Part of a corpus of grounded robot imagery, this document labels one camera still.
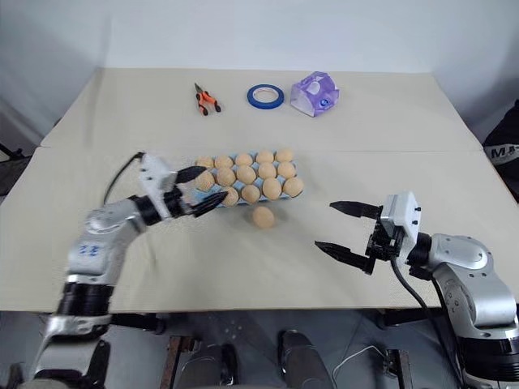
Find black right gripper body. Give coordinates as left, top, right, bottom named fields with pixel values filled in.
left=363, top=205, right=406, bottom=263

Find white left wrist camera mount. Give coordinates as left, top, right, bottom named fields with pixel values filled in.
left=136, top=155, right=180, bottom=220

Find black table frame bar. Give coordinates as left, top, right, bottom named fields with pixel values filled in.
left=109, top=311, right=168, bottom=335
left=375, top=309, right=431, bottom=330

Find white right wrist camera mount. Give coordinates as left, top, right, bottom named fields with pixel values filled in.
left=380, top=191, right=423, bottom=253

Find rusty brown metal leg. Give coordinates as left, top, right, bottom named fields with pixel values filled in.
left=165, top=335, right=191, bottom=389
left=387, top=347, right=413, bottom=389

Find orange black pliers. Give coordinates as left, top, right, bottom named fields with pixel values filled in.
left=193, top=82, right=223, bottom=117

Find thin white floor cable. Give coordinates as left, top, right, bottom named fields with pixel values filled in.
left=331, top=344, right=388, bottom=378

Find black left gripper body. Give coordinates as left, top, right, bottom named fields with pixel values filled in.
left=163, top=186, right=196, bottom=220

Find blue egg carton tray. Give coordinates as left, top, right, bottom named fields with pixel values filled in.
left=190, top=148, right=306, bottom=210

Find black bag with white letters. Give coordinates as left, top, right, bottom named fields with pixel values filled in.
left=481, top=100, right=519, bottom=206

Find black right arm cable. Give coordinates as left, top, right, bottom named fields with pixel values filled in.
left=388, top=257, right=467, bottom=389

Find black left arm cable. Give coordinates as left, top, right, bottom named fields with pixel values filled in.
left=101, top=151, right=147, bottom=204

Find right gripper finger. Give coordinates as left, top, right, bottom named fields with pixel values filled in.
left=328, top=199, right=383, bottom=223
left=314, top=241, right=377, bottom=277

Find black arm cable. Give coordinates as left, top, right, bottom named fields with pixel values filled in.
left=101, top=151, right=147, bottom=204
left=388, top=257, right=467, bottom=389

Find black metal stand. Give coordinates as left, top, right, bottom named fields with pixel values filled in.
left=0, top=141, right=36, bottom=198

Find purple white tissue box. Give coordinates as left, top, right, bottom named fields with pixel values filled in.
left=290, top=71, right=341, bottom=118

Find blue tape roll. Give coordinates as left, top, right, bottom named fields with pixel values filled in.
left=247, top=83, right=285, bottom=110

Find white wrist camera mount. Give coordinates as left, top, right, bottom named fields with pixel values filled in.
left=380, top=191, right=423, bottom=253
left=136, top=155, right=180, bottom=220

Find dark rounded shape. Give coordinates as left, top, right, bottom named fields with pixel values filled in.
left=178, top=343, right=240, bottom=389
left=277, top=329, right=328, bottom=389

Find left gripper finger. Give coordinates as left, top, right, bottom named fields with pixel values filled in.
left=189, top=191, right=229, bottom=220
left=174, top=164, right=204, bottom=186

